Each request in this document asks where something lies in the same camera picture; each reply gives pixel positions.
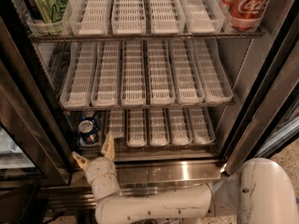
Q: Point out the middle wire shelf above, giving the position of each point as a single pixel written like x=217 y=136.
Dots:
x=119 y=107

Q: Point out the blue pepsi can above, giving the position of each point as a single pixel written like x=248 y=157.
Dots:
x=92 y=116
x=88 y=132

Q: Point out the wire shelf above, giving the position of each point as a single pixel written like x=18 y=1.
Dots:
x=97 y=38
x=119 y=107
x=121 y=146

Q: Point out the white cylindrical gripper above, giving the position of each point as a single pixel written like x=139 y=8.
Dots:
x=98 y=167

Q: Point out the bottom wire shelf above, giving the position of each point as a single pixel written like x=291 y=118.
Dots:
x=121 y=146

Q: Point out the front red coca-cola can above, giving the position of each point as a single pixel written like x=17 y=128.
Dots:
x=246 y=13

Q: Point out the neighbouring fridge glass door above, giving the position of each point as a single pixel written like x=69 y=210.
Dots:
x=39 y=162

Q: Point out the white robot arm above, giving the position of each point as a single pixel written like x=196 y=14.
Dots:
x=259 y=192

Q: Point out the fridge glass door right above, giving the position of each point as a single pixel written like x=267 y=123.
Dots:
x=265 y=88

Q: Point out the stainless steel fridge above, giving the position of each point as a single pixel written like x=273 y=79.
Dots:
x=131 y=72

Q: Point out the top wire shelf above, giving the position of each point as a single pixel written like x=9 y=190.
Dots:
x=97 y=38

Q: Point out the green soda can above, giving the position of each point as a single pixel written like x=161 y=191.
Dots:
x=46 y=17

